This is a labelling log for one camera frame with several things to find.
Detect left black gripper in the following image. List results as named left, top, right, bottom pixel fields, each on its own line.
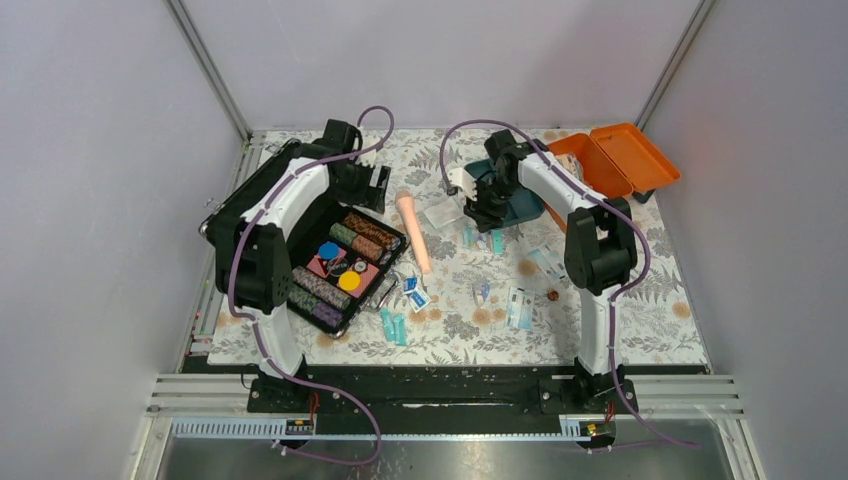
left=330, top=156, right=390, bottom=213

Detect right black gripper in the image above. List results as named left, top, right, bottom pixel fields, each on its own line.
left=463, top=175, right=523, bottom=235

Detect blue white medicine packet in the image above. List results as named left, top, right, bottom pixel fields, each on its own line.
left=528, top=245, right=568, bottom=283

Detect clear gauze packet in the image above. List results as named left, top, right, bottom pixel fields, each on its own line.
left=423, top=197, right=464, bottom=229

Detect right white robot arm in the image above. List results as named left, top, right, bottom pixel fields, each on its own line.
left=439, top=123, right=644, bottom=412

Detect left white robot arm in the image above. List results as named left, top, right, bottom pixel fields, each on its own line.
left=199, top=120, right=394, bottom=411

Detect orange medicine box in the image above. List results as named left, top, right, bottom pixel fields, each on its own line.
left=543, top=123, right=681, bottom=204

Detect teal divided tray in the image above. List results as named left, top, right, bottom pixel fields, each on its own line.
left=464, top=159, right=545, bottom=230

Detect orange black chip stack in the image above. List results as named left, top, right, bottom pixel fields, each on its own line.
left=342, top=212, right=401, bottom=251

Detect green chip stack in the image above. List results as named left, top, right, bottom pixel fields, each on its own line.
left=329, top=223, right=358, bottom=248

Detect red white chip stack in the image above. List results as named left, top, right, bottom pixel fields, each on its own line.
left=352, top=235, right=384, bottom=263

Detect blue poker chip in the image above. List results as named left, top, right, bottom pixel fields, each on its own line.
left=317, top=242, right=340, bottom=260

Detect black poker chip case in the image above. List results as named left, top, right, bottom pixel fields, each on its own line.
left=198, top=139, right=410, bottom=338

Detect floral table mat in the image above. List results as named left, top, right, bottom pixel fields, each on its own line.
left=207, top=127, right=710, bottom=368

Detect yellow poker chip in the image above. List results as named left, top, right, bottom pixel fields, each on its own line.
left=338, top=271, right=361, bottom=292

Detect blue white sachet packet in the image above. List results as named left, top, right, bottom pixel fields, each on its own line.
left=506, top=287, right=535, bottom=331

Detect small blue sachets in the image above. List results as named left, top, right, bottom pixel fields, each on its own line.
left=403, top=277, right=431, bottom=312

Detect teal tube pair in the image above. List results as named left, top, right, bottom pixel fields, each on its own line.
left=380, top=308, right=407, bottom=346

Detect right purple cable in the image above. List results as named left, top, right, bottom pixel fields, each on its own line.
left=438, top=119, right=702, bottom=453

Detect purple cable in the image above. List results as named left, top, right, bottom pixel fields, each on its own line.
left=438, top=119, right=702, bottom=453
left=226, top=105, right=396, bottom=468

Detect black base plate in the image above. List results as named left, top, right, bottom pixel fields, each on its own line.
left=180, top=355, right=640, bottom=436

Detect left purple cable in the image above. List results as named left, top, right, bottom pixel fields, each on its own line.
left=226, top=105, right=396, bottom=468

